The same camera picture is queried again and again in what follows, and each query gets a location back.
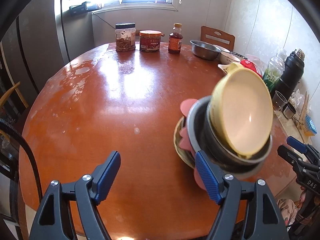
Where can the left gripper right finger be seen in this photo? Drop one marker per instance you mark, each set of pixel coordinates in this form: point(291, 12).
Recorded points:
point(263, 219)

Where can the yellow enamel bowl with handle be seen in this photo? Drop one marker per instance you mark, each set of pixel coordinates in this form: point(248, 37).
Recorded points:
point(241, 111)

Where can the wooden chair left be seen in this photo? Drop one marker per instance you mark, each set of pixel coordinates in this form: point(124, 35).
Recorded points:
point(8, 93)

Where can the wooden chair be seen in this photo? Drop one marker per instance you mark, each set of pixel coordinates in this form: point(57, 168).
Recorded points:
point(8, 93)
point(217, 37)

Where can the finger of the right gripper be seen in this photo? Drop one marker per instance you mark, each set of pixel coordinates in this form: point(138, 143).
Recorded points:
point(307, 174)
point(308, 150)

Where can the steel bowl far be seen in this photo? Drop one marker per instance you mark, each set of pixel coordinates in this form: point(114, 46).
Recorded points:
point(204, 50)

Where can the steel bowl wide rim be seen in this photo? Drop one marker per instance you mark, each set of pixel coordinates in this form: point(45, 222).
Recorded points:
point(195, 131)

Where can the red tissue pack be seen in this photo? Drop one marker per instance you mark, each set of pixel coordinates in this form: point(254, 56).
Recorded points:
point(250, 65)

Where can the steel bowl small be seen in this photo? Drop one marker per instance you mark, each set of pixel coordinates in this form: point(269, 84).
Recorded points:
point(228, 157)

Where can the brown sauce bottle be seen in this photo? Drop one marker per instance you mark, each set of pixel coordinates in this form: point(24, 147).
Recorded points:
point(175, 39)

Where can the black device on sill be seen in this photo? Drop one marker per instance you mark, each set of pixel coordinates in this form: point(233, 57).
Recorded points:
point(84, 8)

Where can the white dish with noodles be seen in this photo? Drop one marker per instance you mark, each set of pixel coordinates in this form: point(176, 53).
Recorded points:
point(223, 68)

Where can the white ceramic bowl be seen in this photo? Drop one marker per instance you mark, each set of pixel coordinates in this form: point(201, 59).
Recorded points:
point(228, 58)

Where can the wooden clothespins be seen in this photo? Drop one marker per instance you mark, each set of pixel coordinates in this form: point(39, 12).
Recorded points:
point(301, 120)

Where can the salmon pink plastic plate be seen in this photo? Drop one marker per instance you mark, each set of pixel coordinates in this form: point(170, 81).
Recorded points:
point(185, 144)

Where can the steel thermos cap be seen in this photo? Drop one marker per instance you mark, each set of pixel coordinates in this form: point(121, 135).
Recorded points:
point(289, 110)

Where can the green label plastic bottle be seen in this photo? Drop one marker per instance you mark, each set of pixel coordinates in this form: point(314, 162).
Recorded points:
point(275, 69)

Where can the wooden chair far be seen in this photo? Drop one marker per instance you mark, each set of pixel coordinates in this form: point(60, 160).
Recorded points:
point(217, 37)

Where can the grey refrigerator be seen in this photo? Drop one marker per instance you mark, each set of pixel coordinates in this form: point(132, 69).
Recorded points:
point(41, 40)

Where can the clear plastic cup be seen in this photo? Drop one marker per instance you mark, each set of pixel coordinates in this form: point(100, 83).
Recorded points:
point(278, 101)

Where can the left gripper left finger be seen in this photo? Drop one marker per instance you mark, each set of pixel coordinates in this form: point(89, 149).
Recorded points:
point(53, 218)

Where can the red jar orange lid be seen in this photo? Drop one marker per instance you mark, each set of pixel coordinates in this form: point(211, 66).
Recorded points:
point(149, 40)

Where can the clear jar black lid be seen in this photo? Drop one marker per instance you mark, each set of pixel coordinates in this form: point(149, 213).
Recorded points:
point(125, 34)

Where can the paper sheet on table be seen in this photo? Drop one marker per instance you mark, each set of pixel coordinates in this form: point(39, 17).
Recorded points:
point(289, 127)

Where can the black thermos flask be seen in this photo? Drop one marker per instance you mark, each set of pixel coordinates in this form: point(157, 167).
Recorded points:
point(294, 69)

